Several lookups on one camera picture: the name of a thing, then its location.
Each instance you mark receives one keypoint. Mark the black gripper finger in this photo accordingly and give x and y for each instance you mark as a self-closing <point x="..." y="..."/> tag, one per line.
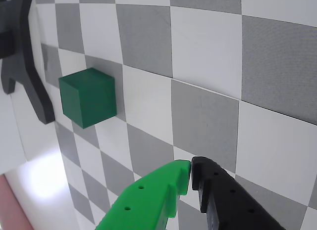
<point x="227" y="202"/>

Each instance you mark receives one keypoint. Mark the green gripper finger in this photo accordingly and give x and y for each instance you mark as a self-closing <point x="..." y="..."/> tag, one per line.
<point x="146" y="200"/>

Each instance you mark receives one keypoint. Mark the green cube dice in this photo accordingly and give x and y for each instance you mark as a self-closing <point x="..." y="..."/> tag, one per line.
<point x="89" y="99"/>

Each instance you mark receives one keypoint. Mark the grey white checkered mat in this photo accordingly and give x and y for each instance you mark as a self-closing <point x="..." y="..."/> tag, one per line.
<point x="210" y="116"/>

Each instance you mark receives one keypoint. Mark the pink rounded object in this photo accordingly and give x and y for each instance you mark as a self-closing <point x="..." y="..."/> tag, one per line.
<point x="10" y="205"/>

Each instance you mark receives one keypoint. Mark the black legged stand base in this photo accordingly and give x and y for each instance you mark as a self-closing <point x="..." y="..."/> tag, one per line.
<point x="27" y="54"/>

